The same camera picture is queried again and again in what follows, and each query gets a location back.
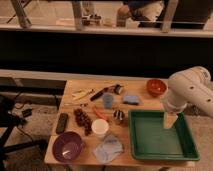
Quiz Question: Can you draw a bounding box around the blue plastic cup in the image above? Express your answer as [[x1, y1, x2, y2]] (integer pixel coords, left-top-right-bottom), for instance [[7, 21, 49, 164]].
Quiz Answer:
[[102, 93, 114, 109]]

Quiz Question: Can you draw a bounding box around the light blue cloth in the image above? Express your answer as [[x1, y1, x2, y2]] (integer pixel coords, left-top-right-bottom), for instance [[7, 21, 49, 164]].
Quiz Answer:
[[93, 135, 124, 164]]

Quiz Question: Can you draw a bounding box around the blue sponge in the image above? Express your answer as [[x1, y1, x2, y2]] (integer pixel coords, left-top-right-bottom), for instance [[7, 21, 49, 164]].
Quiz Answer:
[[123, 94, 140, 105]]

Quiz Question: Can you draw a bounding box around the green plastic tray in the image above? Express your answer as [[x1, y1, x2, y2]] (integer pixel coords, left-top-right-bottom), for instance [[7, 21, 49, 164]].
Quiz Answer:
[[128, 110, 200, 161]]

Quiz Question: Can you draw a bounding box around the white paper cup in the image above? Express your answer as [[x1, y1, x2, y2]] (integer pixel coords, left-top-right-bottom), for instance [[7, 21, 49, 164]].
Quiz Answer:
[[91, 119, 109, 138]]

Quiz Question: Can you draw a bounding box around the orange carrot toy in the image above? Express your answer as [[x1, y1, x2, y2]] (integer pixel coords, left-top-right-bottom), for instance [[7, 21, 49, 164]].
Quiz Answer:
[[92, 106, 108, 121]]

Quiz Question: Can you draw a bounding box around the dark purple grape bunch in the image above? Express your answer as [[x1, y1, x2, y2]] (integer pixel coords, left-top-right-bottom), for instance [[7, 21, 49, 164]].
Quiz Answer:
[[74, 108, 92, 136]]

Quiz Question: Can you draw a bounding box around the person in background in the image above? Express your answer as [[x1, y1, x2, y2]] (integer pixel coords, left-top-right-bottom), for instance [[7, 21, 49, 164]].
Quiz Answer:
[[116, 0, 164, 27]]

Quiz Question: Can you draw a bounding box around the purple plastic bowl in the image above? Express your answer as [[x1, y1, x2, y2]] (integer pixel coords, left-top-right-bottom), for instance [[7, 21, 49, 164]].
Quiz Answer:
[[52, 131, 83, 163]]

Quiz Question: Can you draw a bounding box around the small metal can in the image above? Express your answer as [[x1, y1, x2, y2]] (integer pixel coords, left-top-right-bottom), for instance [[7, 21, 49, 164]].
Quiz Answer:
[[113, 110, 125, 124]]

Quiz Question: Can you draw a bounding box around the wooden table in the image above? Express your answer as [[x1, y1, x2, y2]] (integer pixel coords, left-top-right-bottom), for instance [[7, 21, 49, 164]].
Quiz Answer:
[[44, 79, 196, 168]]

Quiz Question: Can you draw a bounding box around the black remote control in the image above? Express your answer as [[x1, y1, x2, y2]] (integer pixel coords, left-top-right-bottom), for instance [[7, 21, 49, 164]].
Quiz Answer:
[[56, 113, 68, 134]]

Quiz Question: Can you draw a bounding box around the red bowl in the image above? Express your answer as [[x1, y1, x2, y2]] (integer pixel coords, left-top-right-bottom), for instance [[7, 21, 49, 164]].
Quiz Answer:
[[146, 79, 167, 97]]

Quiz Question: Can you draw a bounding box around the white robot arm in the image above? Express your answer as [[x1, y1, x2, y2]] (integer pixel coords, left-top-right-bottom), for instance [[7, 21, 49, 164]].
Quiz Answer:
[[162, 66, 213, 129]]

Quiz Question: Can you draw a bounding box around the black handled tool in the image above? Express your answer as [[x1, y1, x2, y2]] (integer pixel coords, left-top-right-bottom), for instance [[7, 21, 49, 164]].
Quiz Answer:
[[90, 84, 123, 101]]

